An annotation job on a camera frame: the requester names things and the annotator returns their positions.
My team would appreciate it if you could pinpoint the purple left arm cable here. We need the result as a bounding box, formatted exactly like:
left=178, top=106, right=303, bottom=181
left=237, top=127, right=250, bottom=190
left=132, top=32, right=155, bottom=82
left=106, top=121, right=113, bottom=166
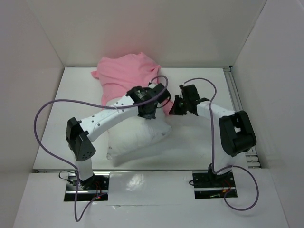
left=33, top=75, right=170, bottom=222

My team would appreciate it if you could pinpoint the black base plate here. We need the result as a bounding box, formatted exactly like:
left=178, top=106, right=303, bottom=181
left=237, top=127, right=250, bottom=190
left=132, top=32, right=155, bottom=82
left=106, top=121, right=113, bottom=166
left=189, top=171, right=238, bottom=200
left=58, top=171, right=110, bottom=202

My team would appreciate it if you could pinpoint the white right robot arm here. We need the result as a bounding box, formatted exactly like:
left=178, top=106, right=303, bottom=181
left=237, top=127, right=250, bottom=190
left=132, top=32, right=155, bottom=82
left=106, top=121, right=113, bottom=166
left=169, top=85, right=257, bottom=186

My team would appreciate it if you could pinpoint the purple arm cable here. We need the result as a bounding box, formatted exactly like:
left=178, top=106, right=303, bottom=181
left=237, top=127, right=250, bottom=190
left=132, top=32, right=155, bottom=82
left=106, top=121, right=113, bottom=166
left=33, top=75, right=170, bottom=222
left=179, top=77, right=260, bottom=211

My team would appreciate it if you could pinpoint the pink satin pillowcase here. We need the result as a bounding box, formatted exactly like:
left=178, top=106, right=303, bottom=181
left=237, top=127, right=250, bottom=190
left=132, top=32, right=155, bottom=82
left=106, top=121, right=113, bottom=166
left=91, top=52, right=161, bottom=105

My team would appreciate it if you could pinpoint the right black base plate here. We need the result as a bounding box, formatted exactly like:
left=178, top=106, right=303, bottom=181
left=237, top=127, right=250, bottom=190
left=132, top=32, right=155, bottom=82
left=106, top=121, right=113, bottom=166
left=189, top=171, right=238, bottom=200

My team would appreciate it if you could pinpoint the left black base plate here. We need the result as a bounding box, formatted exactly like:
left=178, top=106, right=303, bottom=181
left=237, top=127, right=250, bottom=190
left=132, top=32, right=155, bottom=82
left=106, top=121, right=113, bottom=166
left=58, top=171, right=110, bottom=202

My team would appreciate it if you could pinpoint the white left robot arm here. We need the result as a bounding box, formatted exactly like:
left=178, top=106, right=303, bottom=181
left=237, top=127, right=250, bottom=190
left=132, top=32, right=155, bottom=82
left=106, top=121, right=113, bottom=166
left=66, top=83, right=171, bottom=190

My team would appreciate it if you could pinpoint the white pillow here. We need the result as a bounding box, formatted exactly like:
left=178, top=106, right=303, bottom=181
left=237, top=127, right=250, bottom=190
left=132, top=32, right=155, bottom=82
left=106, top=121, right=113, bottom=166
left=106, top=102, right=173, bottom=162

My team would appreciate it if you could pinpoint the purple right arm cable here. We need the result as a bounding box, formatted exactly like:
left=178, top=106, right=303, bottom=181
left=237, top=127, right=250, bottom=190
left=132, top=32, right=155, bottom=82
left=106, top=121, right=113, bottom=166
left=179, top=77, right=260, bottom=211

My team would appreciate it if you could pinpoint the aluminium frame rail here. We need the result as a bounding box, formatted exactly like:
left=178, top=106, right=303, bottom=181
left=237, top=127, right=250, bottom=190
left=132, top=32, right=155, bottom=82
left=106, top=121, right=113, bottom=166
left=223, top=66, right=262, bottom=169

